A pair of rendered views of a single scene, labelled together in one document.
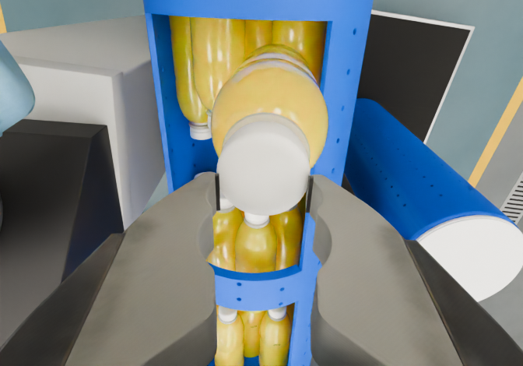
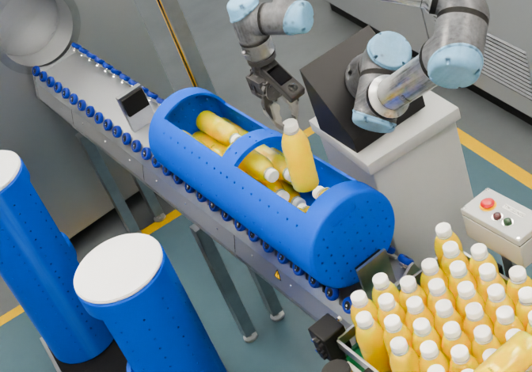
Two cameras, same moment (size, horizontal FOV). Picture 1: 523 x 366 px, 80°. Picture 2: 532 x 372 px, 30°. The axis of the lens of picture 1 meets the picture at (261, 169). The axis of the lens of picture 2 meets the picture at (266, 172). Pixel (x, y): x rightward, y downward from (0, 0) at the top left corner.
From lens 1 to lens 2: 2.36 m
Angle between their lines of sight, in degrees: 29
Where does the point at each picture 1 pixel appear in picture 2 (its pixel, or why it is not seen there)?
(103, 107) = (362, 156)
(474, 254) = (119, 275)
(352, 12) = (302, 225)
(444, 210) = (160, 282)
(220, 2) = (338, 187)
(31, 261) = (332, 91)
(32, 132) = not seen: hidden behind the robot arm
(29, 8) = not seen: outside the picture
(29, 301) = (321, 81)
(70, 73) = (381, 155)
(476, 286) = (93, 267)
